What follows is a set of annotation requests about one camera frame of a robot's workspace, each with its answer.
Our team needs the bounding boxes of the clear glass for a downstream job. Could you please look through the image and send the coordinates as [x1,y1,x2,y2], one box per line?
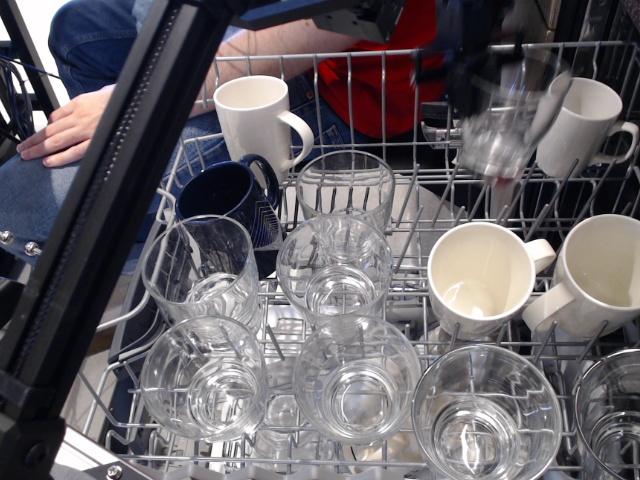
[295,150,396,231]
[411,345,562,479]
[142,215,261,333]
[292,316,421,445]
[457,46,572,180]
[139,316,268,442]
[276,215,393,327]

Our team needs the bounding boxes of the white mug back right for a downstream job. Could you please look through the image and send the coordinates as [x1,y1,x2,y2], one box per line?
[536,77,639,179]

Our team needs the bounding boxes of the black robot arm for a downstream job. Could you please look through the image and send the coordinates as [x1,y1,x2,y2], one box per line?
[1,1,352,479]

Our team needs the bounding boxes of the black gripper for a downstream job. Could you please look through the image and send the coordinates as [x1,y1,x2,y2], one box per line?
[411,1,524,118]

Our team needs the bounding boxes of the cream mug centre right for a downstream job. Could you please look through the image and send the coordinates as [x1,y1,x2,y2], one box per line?
[427,222,556,340]

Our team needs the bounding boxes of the person's bare hand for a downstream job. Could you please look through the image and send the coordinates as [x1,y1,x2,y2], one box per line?
[17,84,115,168]

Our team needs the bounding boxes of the red shirt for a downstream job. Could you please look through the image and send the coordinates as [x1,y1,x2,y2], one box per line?
[317,1,444,139]

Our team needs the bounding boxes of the cream mug far right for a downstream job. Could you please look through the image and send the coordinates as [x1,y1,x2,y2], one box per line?
[522,214,639,338]

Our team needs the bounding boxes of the cream mug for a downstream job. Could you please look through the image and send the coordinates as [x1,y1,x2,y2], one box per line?
[522,214,639,338]
[427,222,556,340]

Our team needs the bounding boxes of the grey wire dishwasher rack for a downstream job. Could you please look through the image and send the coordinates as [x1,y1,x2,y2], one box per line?
[76,40,639,479]

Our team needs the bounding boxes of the dark blue mug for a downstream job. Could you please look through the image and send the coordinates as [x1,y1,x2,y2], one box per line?
[176,154,285,279]

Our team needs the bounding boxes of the small glass under rack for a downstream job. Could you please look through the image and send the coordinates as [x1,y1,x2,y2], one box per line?
[254,394,314,459]

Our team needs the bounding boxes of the person's bare forearm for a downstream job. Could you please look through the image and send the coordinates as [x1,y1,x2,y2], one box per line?
[190,19,358,117]

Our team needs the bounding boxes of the clear glass far right edge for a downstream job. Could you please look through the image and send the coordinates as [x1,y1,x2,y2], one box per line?
[573,349,639,479]

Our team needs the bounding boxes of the tall white mug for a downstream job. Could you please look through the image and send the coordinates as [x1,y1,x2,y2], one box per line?
[214,75,314,182]

